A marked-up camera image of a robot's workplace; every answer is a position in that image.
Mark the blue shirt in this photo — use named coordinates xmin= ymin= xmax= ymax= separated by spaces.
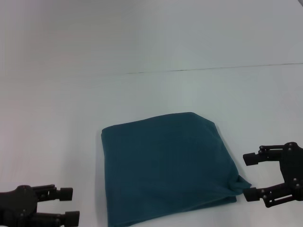
xmin=100 ymin=112 xmax=252 ymax=227

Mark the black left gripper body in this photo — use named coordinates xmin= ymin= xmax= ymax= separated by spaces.
xmin=0 ymin=185 xmax=39 ymax=227

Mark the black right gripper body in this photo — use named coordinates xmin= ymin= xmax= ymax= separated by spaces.
xmin=277 ymin=141 xmax=303 ymax=202

